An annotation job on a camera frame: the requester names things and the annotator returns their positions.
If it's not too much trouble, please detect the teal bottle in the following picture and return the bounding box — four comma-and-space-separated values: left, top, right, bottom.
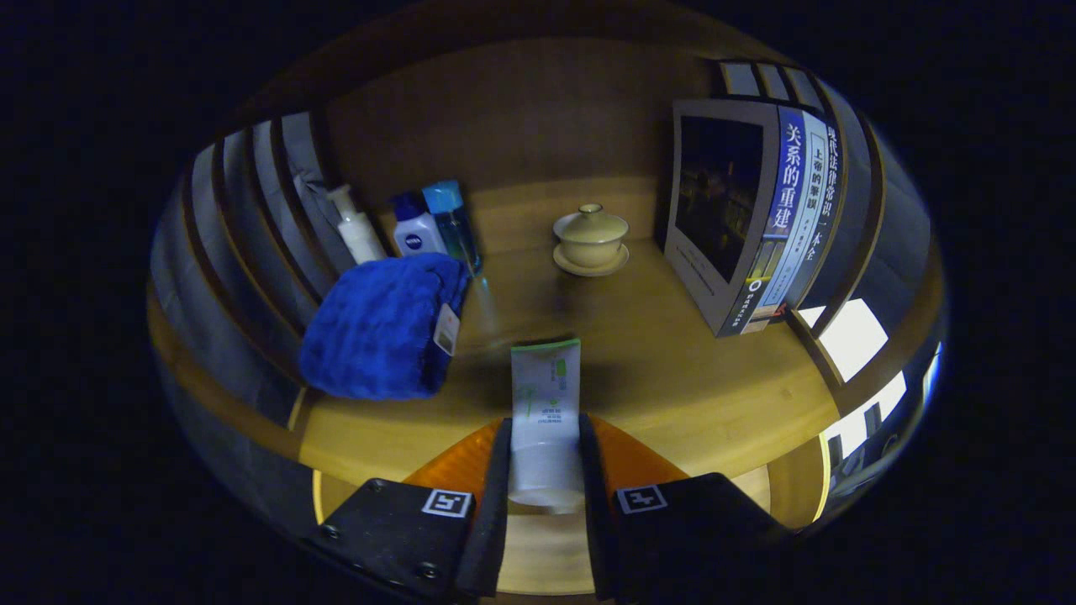
421, 179, 483, 276

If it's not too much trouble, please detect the blue towel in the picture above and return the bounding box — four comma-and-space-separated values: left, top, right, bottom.
298, 252, 470, 402

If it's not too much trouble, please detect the wooden cabinet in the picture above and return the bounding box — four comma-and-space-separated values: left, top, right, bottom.
147, 0, 947, 539

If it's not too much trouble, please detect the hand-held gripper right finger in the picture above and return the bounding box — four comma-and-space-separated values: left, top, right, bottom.
578, 413, 795, 602

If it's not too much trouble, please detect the blue spine book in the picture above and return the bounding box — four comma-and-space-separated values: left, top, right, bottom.
662, 99, 808, 339

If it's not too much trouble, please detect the beige saucer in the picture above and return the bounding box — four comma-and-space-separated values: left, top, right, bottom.
552, 244, 630, 278

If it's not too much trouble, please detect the beige lidded teacup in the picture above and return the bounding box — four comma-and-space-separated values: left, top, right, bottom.
552, 203, 630, 269

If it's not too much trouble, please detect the white blue lotion bottle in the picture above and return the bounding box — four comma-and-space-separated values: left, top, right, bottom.
389, 192, 449, 258

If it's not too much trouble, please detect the white green tube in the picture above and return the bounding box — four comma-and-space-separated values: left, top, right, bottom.
508, 339, 586, 515

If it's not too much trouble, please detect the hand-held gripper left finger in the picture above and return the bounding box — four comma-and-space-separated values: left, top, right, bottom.
311, 418, 514, 602

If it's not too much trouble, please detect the white pump bottle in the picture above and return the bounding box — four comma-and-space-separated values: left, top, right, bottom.
326, 184, 388, 266

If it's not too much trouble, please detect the wooden countertop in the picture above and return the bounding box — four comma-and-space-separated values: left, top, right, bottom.
298, 176, 841, 513

